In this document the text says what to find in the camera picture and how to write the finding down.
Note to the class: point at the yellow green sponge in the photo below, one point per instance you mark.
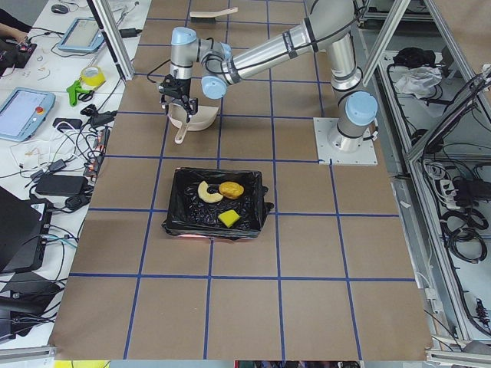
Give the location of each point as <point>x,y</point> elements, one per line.
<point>229,218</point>

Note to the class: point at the computer mouse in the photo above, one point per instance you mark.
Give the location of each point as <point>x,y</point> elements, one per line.
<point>60,9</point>

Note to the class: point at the near teach pendant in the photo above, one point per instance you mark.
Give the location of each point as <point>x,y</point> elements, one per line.
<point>23,112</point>

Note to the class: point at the teach pendant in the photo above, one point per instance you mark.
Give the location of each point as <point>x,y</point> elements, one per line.
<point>23,112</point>
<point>82,36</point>

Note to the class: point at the black laptop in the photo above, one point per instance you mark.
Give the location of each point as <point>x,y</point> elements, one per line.
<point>23,225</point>

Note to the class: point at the orange-yellow bread roll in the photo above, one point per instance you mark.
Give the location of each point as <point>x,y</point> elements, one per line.
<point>231,190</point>

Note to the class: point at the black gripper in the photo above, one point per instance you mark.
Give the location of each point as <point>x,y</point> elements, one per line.
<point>184,87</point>

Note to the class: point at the black power brick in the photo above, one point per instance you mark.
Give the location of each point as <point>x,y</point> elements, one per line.
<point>61,185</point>

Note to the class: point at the aluminium frame post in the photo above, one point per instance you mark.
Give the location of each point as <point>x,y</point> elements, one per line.
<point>103,15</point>

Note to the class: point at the green clip tool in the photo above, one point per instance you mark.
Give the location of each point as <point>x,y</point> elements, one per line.
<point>77,93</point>

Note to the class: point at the beige plastic dustpan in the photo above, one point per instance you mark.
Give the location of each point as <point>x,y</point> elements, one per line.
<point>202,120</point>

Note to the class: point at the yellow tape roll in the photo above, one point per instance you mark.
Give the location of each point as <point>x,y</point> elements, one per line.
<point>92,76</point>

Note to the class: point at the croissant bread piece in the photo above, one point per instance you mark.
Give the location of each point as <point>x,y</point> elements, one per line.
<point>207,196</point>

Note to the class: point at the black trash bag bin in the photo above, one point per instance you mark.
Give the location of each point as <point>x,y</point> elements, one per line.
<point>188,215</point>

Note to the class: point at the far teach pendant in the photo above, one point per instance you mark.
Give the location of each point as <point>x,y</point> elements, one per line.
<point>82,36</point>

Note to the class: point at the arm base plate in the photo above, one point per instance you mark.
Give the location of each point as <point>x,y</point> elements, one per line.
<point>336,149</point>

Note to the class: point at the beige hand brush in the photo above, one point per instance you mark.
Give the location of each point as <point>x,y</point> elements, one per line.
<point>209,17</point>

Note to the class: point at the white crumpled cloth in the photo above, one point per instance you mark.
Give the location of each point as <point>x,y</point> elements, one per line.
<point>421,81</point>

